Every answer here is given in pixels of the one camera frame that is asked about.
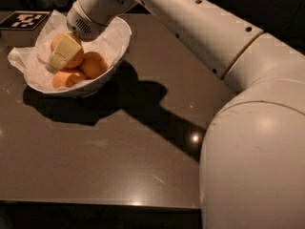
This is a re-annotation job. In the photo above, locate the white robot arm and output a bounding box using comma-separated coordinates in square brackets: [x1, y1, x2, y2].
[67, 0, 305, 229]

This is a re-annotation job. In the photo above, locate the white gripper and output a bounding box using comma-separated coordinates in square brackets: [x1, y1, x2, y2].
[45, 1, 111, 74]

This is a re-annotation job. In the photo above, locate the black white marker tag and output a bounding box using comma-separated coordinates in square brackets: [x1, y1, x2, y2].
[0, 10, 50, 31]

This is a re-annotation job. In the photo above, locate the white paper liner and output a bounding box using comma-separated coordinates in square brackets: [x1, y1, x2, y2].
[7, 10, 132, 93]

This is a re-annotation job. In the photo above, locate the white bowl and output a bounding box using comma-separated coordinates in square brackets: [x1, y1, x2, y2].
[27, 13, 132, 98]

